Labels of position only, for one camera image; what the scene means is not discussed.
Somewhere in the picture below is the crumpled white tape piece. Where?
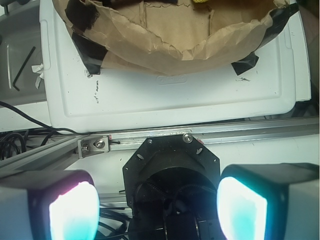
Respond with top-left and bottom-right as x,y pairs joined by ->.
31,63 -> 44,90

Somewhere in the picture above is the grey plastic bin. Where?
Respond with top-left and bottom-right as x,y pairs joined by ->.
0,0 -> 47,106

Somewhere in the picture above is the black hex key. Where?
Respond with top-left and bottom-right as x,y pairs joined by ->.
12,46 -> 36,92

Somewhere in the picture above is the metal corner bracket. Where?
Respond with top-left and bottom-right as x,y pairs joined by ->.
77,135 -> 110,159

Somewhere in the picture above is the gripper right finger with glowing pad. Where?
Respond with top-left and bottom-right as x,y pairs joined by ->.
217,162 -> 320,240

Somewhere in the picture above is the yellow cloth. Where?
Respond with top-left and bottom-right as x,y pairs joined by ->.
193,0 -> 209,4

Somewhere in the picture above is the brown paper bag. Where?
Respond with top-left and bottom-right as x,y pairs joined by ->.
53,0 -> 299,76

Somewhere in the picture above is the black cable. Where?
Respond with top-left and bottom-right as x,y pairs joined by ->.
0,100 -> 83,137

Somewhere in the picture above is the white plastic bin lid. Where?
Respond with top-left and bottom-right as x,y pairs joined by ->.
39,0 -> 311,133

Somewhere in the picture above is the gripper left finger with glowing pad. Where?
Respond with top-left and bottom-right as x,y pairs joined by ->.
0,170 -> 100,240

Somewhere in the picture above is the aluminium extrusion rail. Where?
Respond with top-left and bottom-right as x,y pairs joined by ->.
0,116 -> 320,184

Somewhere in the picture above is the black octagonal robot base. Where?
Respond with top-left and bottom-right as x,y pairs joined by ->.
122,133 -> 224,240

